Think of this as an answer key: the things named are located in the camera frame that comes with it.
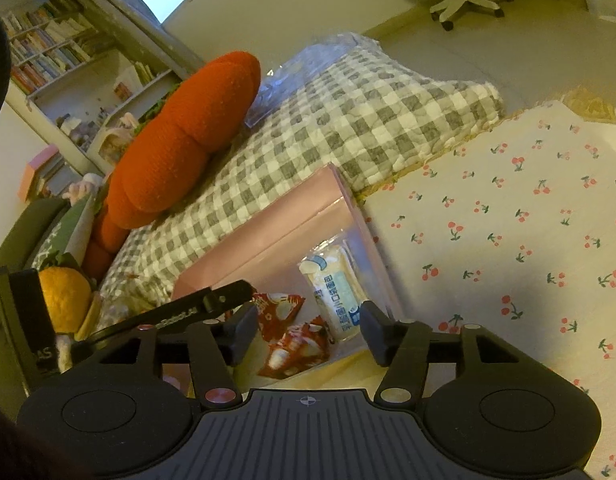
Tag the red and white snack packet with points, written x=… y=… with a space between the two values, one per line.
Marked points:
x=298 y=350
x=278 y=312

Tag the woven straw mat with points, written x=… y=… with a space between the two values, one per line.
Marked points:
x=595 y=107

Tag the pink cardboard box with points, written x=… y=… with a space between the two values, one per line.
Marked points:
x=268 y=220

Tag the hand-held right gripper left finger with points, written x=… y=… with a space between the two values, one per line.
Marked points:
x=242 y=332

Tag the grey checked blanket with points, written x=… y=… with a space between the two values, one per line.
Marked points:
x=338 y=120

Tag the cherry print bed sheet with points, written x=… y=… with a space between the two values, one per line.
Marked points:
x=513 y=240

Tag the orange carrot plush pillow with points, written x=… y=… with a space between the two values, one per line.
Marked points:
x=188 y=125

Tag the white bookshelf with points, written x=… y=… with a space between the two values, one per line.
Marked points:
x=88 y=95

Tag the rabbit plush toy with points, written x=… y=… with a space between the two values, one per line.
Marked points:
x=85 y=187

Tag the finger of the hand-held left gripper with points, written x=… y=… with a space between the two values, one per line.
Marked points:
x=228 y=294

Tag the green patterned pillow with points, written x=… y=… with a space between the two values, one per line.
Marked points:
x=68 y=230

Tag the white office chair base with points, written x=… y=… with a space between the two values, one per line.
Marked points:
x=468 y=0

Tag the yellow citrus plush toy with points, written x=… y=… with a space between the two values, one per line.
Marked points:
x=65 y=295

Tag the rows of books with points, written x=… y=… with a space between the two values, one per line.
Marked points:
x=43 y=55

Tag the white and blue snack packet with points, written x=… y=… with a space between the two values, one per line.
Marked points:
x=333 y=290

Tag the clear plastic bag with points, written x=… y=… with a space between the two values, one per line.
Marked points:
x=273 y=85

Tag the pink storage box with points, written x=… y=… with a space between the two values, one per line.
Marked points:
x=38 y=175

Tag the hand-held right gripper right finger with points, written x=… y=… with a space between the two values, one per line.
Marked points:
x=374 y=332

